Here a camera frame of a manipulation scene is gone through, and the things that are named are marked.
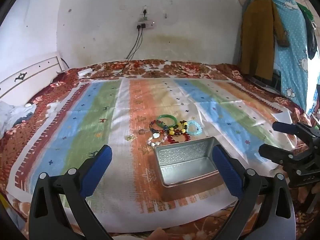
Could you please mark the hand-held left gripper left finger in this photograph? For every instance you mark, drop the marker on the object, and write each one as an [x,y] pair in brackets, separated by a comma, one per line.
[97,172]

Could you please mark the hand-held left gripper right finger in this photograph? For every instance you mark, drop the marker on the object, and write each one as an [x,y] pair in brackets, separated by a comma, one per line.
[227,172]

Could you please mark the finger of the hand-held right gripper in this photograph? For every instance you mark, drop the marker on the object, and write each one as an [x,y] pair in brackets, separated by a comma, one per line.
[272,153]
[283,127]

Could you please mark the silver metal tin box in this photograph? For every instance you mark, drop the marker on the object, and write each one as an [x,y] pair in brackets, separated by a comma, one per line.
[185,167]

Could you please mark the small gold trinket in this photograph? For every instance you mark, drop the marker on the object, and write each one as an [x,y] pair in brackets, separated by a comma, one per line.
[130,138]

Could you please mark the green jade bangle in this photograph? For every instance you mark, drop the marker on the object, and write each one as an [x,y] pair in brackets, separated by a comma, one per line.
[166,116]

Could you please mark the striped pastel cloth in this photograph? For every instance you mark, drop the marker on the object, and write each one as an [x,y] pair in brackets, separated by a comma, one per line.
[125,110]

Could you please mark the blue cartoon printed cloth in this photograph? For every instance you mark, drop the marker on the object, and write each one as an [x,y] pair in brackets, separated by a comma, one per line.
[292,55]

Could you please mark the dark hanging garment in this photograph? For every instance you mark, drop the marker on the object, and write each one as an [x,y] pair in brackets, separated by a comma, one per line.
[312,40]

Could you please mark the mustard hanging garment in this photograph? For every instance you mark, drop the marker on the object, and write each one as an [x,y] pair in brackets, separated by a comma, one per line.
[257,35]

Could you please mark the white charger block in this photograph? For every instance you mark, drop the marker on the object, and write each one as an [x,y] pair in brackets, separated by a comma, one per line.
[84,71]

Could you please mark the pile of pale clothes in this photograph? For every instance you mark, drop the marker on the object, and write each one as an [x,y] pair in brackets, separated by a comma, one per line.
[12,115]

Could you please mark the green hanging garment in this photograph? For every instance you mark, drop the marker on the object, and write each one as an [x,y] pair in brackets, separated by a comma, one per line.
[305,11]

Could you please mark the white bed headboard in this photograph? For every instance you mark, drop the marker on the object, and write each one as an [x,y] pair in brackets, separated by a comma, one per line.
[30,75]

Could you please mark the white power strip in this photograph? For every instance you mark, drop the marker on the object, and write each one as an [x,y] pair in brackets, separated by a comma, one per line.
[145,25]

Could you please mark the wall socket plug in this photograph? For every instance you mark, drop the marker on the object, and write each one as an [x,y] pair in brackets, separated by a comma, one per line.
[144,13]

